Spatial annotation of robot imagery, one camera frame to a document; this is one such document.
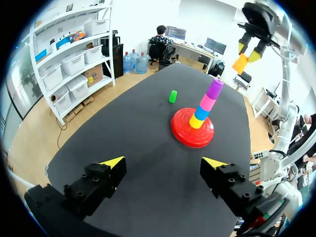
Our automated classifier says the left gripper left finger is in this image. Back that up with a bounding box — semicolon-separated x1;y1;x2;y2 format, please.
61;156;127;218

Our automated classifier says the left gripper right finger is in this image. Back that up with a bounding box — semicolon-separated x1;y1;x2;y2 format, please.
200;157;265;218

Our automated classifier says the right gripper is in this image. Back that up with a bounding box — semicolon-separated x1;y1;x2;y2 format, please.
237;1;282;63

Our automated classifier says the orange cylinder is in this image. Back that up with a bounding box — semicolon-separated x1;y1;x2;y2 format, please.
232;53;249;75

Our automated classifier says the red round base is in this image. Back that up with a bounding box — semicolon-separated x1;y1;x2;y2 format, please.
170;107;215;149

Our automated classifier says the purple cylinder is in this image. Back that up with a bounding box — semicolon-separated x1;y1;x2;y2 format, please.
206;78;224;100

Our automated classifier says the person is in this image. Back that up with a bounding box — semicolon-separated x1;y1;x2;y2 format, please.
287;106;316;171
149;25;175;61

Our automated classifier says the white cable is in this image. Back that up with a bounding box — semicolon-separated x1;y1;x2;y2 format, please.
271;40;298;65

